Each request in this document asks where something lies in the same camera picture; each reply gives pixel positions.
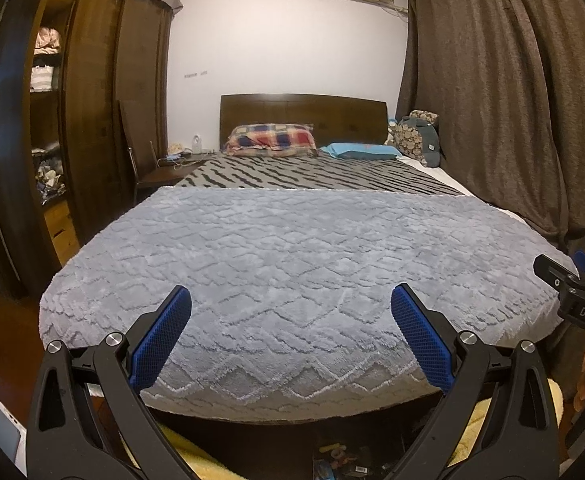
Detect brown wooden headboard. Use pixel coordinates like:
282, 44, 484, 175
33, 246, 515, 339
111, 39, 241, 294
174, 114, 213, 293
220, 93, 389, 153

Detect cream fluffy slipper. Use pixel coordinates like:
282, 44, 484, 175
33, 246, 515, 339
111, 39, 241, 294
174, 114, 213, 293
158, 422, 214, 480

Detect white folded clothes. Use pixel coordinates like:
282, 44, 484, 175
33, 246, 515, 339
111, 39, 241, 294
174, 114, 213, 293
30, 65, 56, 92

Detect dark teal plush toy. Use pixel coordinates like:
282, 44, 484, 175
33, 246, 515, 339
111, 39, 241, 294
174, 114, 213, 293
399, 115, 443, 168

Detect mixed dark clothes pile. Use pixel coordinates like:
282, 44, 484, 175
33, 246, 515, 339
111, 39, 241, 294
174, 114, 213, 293
32, 145, 68, 202

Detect brown chair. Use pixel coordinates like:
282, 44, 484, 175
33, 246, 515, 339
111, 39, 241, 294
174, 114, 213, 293
117, 99, 213, 206

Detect light blue pillow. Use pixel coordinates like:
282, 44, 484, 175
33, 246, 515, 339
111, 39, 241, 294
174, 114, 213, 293
319, 141, 403, 162

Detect red blue plaid pillow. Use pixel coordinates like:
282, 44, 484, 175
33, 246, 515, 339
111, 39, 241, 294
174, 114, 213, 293
222, 122, 319, 157

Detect grey fluffy blanket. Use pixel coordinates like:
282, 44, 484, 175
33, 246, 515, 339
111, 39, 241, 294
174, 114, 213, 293
38, 185, 580, 408

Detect pink folded clothes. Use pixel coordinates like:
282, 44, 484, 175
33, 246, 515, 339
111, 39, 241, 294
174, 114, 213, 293
35, 27, 63, 56

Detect brown curtain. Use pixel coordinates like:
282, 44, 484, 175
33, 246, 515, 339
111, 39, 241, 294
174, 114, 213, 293
396, 0, 585, 261

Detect black bin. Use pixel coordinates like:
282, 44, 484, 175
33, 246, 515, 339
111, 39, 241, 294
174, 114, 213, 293
308, 435, 413, 480

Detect white box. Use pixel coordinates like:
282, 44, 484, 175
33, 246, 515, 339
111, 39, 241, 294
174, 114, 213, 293
0, 399, 27, 476

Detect brown patterned cushion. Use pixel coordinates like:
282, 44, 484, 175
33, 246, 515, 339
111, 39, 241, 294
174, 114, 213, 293
387, 110, 439, 158

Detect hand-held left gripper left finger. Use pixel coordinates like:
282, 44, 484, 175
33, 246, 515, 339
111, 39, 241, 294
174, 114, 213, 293
25, 285, 198, 480

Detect black striped grey blanket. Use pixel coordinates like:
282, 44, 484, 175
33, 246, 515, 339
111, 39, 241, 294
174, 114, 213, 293
172, 152, 468, 196

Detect brown wooden wardrobe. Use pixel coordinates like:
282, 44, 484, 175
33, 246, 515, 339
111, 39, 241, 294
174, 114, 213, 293
0, 0, 173, 301

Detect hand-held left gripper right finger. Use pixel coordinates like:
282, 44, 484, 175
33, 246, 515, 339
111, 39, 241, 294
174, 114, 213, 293
387, 283, 560, 480

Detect white bed sheet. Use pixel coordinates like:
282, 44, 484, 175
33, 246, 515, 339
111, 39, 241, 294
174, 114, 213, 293
397, 156, 480, 198

